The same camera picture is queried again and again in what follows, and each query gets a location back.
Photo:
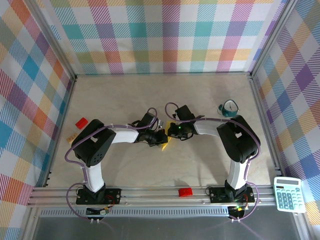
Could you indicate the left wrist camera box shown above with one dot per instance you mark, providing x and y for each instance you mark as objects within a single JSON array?
[{"x": 161, "y": 124}]

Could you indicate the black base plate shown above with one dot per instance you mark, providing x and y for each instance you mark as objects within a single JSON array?
[
  {"x": 216, "y": 196},
  {"x": 112, "y": 193}
]

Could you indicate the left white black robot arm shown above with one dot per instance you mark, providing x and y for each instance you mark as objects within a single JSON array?
[{"x": 95, "y": 142}]

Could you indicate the aluminium side rail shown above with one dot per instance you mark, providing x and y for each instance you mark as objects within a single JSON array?
[
  {"x": 64, "y": 112},
  {"x": 265, "y": 125}
]

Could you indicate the aluminium corner post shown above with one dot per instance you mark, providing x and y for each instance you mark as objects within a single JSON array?
[
  {"x": 51, "y": 37},
  {"x": 272, "y": 37}
]

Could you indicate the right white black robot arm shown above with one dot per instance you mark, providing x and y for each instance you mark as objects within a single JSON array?
[{"x": 240, "y": 137}]

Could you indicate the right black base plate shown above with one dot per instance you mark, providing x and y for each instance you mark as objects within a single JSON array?
[{"x": 216, "y": 196}]

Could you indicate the small wooden block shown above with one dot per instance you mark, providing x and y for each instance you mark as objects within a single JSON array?
[{"x": 70, "y": 138}]

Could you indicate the aluminium mounting rail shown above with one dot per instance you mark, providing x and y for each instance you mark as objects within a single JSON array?
[{"x": 150, "y": 197}]

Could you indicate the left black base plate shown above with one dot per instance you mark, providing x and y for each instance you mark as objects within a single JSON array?
[{"x": 112, "y": 193}]

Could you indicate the right connector board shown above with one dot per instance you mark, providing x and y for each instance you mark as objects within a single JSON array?
[{"x": 237, "y": 211}]

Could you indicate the connector board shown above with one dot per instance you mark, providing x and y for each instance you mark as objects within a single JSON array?
[
  {"x": 98, "y": 212},
  {"x": 237, "y": 211}
]

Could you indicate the left connector board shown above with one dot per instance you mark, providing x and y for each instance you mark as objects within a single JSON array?
[{"x": 98, "y": 212}]

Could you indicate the red plastic block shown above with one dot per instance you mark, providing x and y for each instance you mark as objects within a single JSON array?
[
  {"x": 185, "y": 192},
  {"x": 81, "y": 123}
]

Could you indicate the white calculator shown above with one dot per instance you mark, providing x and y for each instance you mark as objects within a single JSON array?
[{"x": 290, "y": 197}]

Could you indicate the yellow paper sheet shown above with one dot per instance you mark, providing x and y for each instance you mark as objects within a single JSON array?
[{"x": 165, "y": 147}]

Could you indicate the teal alarm clock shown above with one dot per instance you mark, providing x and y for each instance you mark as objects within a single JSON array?
[{"x": 230, "y": 107}]

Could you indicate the aluminium wall rail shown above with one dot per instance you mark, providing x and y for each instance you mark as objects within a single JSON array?
[{"x": 162, "y": 74}]

